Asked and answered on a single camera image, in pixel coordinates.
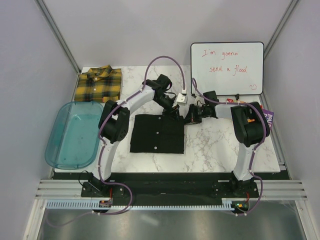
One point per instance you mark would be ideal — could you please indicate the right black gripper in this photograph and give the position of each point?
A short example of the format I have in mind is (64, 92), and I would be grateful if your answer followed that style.
(191, 117)

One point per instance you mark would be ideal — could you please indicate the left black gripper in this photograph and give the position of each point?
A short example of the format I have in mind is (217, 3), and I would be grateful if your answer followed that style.
(172, 111)

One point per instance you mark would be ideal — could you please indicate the black long sleeve shirt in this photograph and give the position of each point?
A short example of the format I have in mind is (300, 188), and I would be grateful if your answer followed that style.
(160, 134)

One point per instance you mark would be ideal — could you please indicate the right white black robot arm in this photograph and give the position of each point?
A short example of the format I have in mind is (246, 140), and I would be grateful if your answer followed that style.
(249, 124)

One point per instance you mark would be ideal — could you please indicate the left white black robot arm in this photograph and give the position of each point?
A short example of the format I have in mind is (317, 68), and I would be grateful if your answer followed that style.
(115, 119)

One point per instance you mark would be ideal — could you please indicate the white dry-erase board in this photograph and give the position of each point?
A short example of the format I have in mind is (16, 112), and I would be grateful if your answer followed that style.
(228, 68)

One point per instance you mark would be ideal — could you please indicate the yellow plaid folded shirt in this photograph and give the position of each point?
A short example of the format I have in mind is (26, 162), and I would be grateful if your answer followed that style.
(99, 84)

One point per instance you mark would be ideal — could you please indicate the Roald Dahl paperback book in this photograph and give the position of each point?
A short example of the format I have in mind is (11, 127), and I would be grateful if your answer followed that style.
(269, 115)

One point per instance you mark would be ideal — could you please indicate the teal transparent plastic bin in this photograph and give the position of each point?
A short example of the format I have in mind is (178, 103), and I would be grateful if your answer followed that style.
(73, 142)

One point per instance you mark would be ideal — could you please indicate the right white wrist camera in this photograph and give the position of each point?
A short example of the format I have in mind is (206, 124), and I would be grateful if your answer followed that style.
(199, 101)

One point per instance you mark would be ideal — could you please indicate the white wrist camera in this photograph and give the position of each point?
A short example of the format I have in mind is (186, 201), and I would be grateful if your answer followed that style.
(199, 101)
(181, 99)

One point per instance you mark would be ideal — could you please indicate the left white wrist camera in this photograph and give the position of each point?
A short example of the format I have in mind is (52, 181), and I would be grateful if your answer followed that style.
(181, 99)

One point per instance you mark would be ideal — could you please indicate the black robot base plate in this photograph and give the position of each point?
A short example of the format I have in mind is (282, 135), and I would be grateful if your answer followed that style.
(168, 188)

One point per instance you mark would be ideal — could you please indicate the white slotted cable duct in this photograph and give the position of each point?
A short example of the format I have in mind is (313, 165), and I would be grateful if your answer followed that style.
(98, 205)

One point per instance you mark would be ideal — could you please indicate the right aluminium corner post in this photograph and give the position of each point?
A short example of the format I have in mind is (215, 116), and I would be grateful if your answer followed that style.
(293, 4)

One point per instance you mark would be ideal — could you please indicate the aluminium corner post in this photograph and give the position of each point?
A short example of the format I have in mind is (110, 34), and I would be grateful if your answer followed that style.
(58, 35)
(293, 4)

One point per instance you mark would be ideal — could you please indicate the aluminium frame rail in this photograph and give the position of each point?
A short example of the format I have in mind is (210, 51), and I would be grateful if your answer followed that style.
(272, 190)

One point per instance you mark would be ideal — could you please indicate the left aluminium corner post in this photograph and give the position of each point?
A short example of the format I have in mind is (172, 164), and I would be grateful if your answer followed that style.
(58, 35)

